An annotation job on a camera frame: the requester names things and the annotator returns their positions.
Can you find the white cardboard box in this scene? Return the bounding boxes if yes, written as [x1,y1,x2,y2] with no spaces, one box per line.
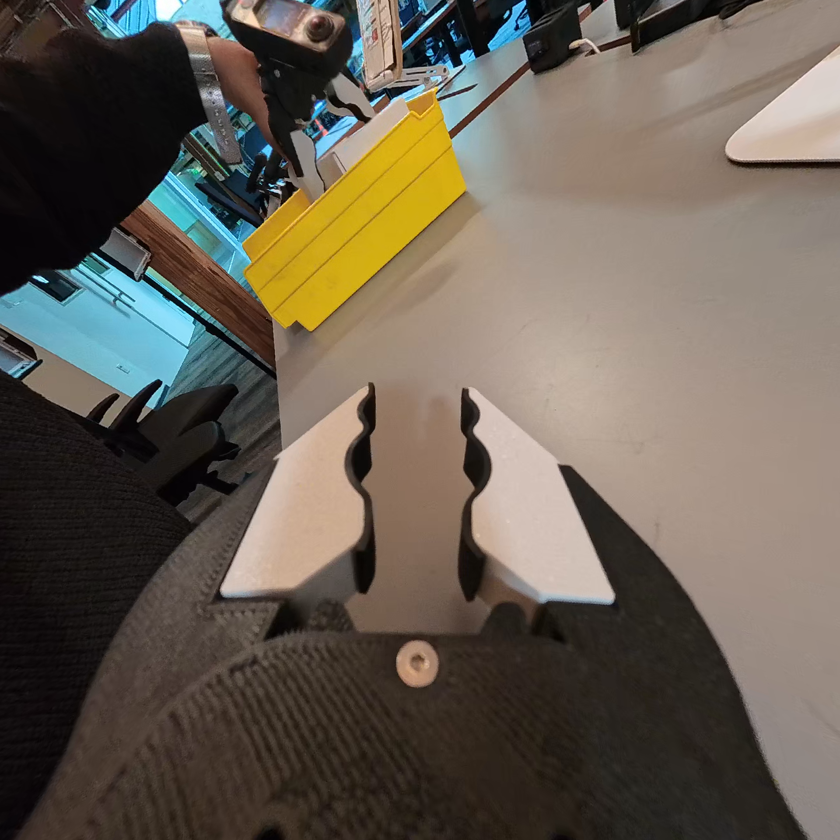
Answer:
[315,98,411,179]

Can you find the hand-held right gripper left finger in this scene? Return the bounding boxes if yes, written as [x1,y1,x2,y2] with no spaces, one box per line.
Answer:
[218,383,379,603]

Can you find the person's left hand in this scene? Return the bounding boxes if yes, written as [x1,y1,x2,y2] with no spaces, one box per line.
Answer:
[210,38,284,158]

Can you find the silver studded wristband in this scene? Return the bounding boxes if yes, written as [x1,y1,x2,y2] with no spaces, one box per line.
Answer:
[174,20,242,165]

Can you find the large yellow plastic bin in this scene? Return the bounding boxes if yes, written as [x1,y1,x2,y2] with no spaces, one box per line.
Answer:
[241,88,469,332]

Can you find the person's left forearm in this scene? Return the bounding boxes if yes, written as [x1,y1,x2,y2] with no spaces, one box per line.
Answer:
[0,23,211,298]

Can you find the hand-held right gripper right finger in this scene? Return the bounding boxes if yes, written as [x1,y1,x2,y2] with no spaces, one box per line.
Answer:
[458,387,617,606]

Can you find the grey desk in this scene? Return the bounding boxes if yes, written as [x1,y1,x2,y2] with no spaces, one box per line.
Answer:
[272,0,840,840]

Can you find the wooden board with instruction sheet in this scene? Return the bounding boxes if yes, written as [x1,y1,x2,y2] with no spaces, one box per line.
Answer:
[356,0,404,93]

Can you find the white stand base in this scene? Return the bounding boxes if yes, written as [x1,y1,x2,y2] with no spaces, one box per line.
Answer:
[724,45,840,165]

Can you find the black office chair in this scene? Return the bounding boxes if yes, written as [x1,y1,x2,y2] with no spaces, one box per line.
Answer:
[85,379,242,508]

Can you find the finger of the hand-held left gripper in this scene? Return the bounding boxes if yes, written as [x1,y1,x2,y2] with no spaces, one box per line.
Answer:
[287,125,327,199]
[328,73,380,124]

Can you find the black electronic device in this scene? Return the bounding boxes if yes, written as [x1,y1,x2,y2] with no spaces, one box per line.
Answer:
[521,8,584,74]

